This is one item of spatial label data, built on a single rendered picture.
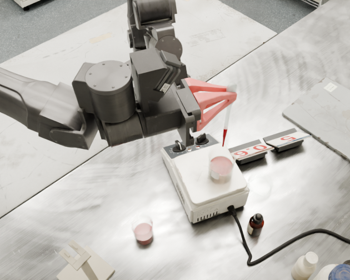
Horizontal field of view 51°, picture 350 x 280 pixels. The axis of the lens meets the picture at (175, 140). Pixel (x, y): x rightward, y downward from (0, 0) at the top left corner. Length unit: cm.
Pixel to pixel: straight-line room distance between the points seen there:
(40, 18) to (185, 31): 204
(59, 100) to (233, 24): 84
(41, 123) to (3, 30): 260
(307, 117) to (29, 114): 69
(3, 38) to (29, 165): 216
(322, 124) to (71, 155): 63
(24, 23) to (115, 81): 269
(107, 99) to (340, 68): 85
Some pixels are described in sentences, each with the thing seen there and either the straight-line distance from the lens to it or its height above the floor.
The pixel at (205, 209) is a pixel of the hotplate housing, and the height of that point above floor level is 96.
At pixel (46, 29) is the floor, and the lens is 299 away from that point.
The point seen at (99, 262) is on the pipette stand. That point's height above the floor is 91.
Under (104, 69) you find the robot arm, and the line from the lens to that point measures 47.
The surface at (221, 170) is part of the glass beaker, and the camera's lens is 69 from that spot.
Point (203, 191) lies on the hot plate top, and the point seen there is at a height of 99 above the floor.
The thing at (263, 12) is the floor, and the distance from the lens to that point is 302.
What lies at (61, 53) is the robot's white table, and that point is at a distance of 121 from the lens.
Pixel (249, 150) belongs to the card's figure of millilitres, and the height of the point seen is 92.
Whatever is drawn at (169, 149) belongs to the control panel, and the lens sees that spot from 84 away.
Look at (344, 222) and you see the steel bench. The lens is 86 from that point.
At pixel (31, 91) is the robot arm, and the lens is 55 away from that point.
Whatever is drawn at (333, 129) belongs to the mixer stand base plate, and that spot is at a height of 91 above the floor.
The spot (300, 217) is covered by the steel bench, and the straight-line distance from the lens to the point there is 84.
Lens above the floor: 162
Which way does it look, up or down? 52 degrees down
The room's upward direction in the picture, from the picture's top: 2 degrees counter-clockwise
